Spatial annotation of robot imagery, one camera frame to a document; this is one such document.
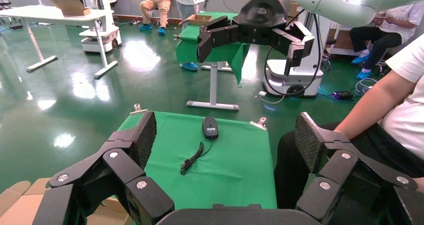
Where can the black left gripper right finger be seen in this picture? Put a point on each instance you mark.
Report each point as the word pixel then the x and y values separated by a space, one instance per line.
pixel 344 170

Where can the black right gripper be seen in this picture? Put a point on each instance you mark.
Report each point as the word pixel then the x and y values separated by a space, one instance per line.
pixel 263 14

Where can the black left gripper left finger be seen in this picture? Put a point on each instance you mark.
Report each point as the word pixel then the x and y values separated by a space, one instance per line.
pixel 119 170

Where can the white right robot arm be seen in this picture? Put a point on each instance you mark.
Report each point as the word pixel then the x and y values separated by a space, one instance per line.
pixel 331 1

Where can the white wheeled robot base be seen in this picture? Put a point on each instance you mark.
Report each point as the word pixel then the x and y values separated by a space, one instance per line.
pixel 291 81
pixel 99 39

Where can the bare person forearm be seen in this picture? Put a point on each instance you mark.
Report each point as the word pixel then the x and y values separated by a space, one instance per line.
pixel 374 107

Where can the small flat cardboard box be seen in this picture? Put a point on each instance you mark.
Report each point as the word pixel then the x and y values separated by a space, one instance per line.
pixel 198 19

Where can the open cardboard box on desk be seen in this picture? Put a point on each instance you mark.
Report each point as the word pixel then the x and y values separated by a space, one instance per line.
pixel 71 6

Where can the silver binder clip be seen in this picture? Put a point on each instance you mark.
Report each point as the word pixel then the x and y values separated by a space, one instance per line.
pixel 137 109
pixel 261 121

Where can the black power adapter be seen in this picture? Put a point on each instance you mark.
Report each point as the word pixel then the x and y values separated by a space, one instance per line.
pixel 342 95

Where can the person white shirt black trousers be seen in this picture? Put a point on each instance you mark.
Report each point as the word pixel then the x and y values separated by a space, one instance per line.
pixel 407 117

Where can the white wooden shelf unit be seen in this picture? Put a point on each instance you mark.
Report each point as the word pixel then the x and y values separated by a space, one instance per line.
pixel 342 41

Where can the seated person khaki trousers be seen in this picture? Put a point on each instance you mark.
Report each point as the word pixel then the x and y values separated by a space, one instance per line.
pixel 155 5

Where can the large brown cardboard carton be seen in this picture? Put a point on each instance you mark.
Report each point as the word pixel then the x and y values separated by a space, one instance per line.
pixel 20 210

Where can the person white shirt blue overshoes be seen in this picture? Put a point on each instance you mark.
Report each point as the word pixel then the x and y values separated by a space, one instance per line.
pixel 381 39

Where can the white height-adjustable desk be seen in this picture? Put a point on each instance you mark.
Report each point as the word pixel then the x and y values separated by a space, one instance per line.
pixel 49 13

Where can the black office chair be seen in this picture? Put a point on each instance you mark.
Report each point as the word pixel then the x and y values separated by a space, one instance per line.
pixel 5 3

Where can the white pedestal table leg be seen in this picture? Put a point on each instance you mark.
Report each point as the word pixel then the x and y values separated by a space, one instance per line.
pixel 213 84

